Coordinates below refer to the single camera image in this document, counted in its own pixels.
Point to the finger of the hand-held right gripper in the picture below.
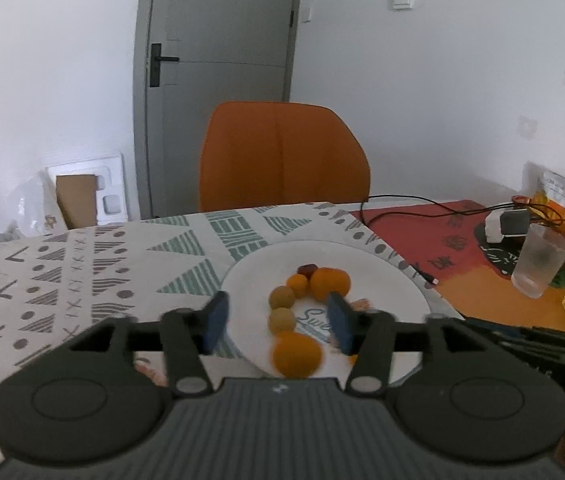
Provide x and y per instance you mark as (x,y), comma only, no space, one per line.
(537,330)
(547,349)

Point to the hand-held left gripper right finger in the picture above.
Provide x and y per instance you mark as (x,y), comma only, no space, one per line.
(340,321)

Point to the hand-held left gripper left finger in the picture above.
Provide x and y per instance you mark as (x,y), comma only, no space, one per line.
(215,321)

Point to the large orange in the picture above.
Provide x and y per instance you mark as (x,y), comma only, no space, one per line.
(331,283)

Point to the medium orange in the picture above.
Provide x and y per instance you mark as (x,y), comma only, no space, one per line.
(296,353)

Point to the small orange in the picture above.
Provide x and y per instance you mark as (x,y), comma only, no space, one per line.
(297,283)

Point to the small dark red fruit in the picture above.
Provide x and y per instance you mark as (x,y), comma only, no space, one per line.
(307,269)

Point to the brown kiwi fruit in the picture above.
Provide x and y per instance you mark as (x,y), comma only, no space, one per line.
(282,298)

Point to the clear glass cup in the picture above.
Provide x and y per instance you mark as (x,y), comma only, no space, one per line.
(539,260)

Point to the red and orange table mat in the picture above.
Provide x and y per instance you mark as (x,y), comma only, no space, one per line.
(462,260)

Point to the power adapter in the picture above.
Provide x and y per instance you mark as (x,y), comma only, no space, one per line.
(507,224)

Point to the yellow snack bag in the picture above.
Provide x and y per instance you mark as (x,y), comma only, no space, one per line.
(559,195)

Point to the patterned tablecloth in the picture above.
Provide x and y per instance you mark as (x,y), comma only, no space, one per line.
(62,280)

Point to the orange chair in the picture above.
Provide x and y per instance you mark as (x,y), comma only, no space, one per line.
(282,160)

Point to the white foam board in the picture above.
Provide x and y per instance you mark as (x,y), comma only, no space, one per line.
(110,175)

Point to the brown cardboard piece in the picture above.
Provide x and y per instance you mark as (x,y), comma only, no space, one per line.
(76,200)

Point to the clear plastic bag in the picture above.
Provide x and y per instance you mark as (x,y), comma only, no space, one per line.
(32,210)

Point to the grey door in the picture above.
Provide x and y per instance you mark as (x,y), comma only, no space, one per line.
(217,85)

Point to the small white wall plate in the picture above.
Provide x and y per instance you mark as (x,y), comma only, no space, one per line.
(308,13)

